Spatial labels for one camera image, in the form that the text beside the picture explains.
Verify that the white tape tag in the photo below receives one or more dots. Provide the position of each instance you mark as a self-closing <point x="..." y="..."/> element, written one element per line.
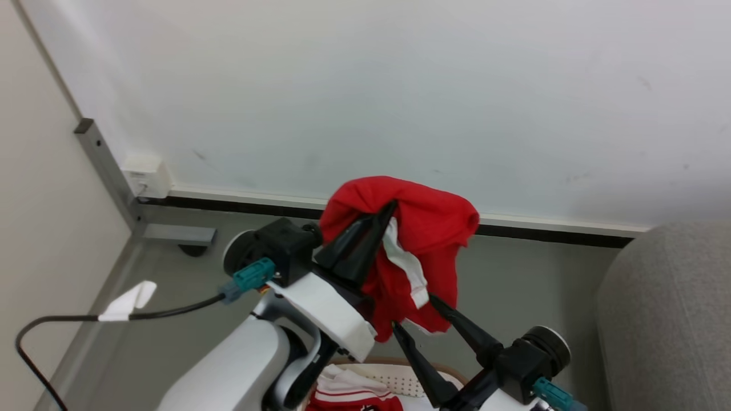
<point x="128" y="299"/>

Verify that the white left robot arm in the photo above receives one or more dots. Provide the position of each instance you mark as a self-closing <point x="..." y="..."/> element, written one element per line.
<point x="240" y="365"/>

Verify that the white perforated laundry basket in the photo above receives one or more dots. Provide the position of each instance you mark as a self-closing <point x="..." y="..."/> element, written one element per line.
<point x="400" y="379"/>

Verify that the grey fabric sofa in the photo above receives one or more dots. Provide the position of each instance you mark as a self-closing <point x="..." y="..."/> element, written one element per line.
<point x="668" y="319"/>

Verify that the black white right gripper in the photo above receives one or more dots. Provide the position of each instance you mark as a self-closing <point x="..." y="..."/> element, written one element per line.
<point x="525" y="359"/>

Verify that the white and black baseboard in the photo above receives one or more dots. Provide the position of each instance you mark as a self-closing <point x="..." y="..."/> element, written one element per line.
<point x="542" y="225"/>

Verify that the black caster wheel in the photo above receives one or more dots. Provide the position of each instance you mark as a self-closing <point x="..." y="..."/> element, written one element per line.
<point x="193" y="250"/>

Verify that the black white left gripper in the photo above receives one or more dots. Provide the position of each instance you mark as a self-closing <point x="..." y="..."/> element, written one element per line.
<point x="285" y="245"/>

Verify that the white and red garment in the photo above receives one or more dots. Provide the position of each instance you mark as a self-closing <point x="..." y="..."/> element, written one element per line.
<point x="348" y="394"/>

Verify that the red garment with white trim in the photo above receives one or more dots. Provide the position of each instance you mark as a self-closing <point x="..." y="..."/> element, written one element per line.
<point x="434" y="222"/>

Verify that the white wall socket box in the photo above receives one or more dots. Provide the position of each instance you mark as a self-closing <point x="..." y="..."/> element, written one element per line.
<point x="147" y="177"/>

